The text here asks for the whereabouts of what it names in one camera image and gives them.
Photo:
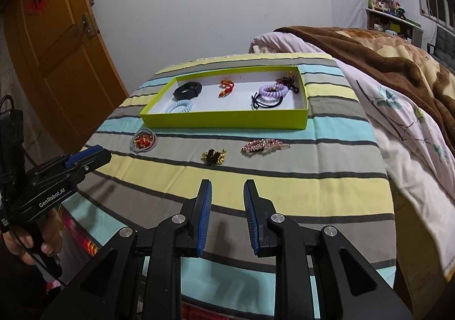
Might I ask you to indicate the wooden door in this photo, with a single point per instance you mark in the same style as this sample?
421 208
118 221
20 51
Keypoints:
53 57

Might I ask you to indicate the black wristband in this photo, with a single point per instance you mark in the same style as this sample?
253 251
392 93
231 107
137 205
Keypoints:
179 92

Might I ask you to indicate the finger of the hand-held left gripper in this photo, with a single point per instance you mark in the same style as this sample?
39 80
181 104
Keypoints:
85 156

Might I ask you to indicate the group of bottles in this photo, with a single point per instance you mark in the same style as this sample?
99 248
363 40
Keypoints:
382 2

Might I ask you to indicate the striped bed sheet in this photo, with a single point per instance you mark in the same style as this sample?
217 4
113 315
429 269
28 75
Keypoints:
248 178

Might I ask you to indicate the metal door latch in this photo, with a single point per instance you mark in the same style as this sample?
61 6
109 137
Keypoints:
87 27

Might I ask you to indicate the colourful plaid mattress cover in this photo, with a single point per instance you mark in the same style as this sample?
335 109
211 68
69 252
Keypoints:
85 238

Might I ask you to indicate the barred window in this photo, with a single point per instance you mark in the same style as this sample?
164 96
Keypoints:
435 4

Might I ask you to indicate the green cardboard box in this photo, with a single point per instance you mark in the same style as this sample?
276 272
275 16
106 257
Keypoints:
227 121

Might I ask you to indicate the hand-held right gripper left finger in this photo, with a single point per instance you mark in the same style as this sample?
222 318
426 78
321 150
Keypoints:
204 220

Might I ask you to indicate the cluttered wooden shelf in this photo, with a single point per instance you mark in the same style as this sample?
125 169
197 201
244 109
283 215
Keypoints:
391 23

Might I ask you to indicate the brown patterned blanket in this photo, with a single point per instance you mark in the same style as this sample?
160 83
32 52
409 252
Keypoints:
391 57

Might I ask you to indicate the pink rhinestone hair clip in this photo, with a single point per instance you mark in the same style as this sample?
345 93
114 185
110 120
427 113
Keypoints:
263 146

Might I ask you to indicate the person's left hand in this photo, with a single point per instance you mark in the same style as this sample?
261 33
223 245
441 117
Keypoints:
17 243

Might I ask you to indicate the black chair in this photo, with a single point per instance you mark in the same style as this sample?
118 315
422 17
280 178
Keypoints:
444 48

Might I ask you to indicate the pink floral quilt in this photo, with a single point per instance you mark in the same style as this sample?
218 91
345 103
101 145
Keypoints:
401 135

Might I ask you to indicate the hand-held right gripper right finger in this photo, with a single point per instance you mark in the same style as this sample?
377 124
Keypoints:
250 220

